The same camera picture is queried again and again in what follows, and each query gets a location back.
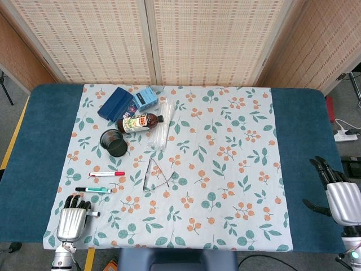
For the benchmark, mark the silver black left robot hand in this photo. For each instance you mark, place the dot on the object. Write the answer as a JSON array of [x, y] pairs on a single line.
[[72, 223]]

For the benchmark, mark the orange box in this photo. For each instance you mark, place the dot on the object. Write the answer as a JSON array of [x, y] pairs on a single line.
[[112, 266]]

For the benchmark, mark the brown bottle with label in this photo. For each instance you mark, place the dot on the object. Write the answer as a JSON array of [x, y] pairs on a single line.
[[135, 122]]

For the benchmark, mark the metal stand legs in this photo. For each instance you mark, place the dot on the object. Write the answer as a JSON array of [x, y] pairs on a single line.
[[356, 87]]

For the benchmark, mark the white marker with blue cap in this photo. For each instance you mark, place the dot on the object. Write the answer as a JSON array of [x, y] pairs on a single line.
[[94, 214]]

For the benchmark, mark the floral printed tablecloth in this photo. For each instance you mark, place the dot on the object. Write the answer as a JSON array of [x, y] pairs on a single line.
[[197, 175]]

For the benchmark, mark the white marker with red cap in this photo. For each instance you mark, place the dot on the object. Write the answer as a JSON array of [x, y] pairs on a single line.
[[105, 173]]

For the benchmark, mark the green-label marker with black cap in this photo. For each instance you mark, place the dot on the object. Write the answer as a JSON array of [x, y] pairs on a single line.
[[94, 190]]

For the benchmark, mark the black mesh pen holder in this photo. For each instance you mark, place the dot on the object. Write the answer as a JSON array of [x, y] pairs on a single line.
[[115, 146]]

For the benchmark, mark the clear plastic bottle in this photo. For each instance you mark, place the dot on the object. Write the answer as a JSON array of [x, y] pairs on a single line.
[[160, 130]]

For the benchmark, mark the dark blue chair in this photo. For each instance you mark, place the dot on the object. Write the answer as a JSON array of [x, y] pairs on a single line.
[[177, 261]]

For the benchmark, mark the black floor device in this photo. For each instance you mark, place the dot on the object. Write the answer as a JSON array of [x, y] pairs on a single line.
[[352, 166]]

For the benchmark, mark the blue felt table cover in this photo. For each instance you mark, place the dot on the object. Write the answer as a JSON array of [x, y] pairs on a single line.
[[304, 141]]

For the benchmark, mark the thin-frame eyeglasses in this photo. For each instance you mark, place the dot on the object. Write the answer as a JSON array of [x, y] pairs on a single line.
[[146, 180]]

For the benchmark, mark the navy blue case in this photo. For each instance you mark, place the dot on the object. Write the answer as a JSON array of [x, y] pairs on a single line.
[[114, 104]]

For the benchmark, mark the woven bamboo folding screen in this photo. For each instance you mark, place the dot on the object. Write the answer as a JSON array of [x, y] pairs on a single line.
[[180, 42]]

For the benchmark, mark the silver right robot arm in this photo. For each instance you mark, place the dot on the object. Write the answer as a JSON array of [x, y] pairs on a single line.
[[352, 245]]

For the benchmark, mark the red floor object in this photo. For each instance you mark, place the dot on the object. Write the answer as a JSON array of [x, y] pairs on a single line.
[[330, 108]]

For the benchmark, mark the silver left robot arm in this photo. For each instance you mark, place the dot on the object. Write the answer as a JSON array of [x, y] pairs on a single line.
[[63, 257]]

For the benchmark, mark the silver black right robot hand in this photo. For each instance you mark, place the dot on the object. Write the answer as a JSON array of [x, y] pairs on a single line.
[[344, 203]]

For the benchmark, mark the white power strip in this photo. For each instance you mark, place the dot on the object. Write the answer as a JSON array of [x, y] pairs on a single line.
[[345, 137]]

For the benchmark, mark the light blue carton box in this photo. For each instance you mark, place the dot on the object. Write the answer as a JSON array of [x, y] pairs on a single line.
[[145, 98]]

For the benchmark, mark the black tripod leg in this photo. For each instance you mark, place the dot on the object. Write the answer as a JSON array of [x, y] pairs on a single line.
[[6, 87]]

